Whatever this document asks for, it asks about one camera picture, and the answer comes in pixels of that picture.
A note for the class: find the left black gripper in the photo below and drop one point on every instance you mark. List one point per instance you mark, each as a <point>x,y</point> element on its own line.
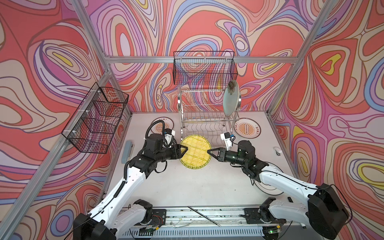
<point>176,154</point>

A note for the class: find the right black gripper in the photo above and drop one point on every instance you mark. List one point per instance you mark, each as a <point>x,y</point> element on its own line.
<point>221,155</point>

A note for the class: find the yellow woven pattern plate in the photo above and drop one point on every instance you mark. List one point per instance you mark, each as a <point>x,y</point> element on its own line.
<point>196,157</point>

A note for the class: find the light green flower plate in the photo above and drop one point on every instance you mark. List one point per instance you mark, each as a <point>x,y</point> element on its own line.
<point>231,98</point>

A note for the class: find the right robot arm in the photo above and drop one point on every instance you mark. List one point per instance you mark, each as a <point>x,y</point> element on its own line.
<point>317,206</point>

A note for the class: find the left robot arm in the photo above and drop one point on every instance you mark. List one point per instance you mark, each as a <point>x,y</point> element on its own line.
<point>106,221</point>

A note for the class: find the silver two-tier dish rack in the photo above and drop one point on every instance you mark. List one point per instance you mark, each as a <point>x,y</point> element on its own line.
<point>201,113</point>

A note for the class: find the orange sunburst plate left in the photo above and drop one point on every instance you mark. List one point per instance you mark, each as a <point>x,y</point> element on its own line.
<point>157,129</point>

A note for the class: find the orange sunburst plate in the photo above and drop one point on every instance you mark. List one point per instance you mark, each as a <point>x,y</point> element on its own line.
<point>247,128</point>
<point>157,129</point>

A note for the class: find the orange sunburst plate right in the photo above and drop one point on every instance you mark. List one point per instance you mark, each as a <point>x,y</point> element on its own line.
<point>247,128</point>

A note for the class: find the black thin rod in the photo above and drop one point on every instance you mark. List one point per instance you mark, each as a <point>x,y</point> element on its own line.
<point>204,216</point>

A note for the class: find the small white clip object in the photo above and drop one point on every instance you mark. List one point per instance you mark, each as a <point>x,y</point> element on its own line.
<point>278,151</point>

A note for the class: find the white black-rim plate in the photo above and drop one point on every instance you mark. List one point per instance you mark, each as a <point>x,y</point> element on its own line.
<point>267,189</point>

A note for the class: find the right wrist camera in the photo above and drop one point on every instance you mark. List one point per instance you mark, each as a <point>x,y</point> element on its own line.
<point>228,139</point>

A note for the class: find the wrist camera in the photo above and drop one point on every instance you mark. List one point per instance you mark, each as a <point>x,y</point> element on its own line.
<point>168,133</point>
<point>228,139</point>

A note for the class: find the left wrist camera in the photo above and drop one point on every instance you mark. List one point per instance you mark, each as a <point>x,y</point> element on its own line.
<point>168,133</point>

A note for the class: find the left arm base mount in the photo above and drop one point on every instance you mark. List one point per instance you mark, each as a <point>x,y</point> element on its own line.
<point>156,218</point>

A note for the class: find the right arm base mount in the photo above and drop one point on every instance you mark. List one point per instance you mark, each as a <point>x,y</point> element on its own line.
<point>257,216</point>

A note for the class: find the black wire basket back wall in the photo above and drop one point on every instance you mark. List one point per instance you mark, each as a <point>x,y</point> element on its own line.
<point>204,69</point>

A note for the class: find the black wire basket wall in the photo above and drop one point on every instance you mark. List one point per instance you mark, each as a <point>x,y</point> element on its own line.
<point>99,113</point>
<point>204,69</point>

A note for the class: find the black wire basket left wall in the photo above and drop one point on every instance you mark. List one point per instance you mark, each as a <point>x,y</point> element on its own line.
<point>99,113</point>

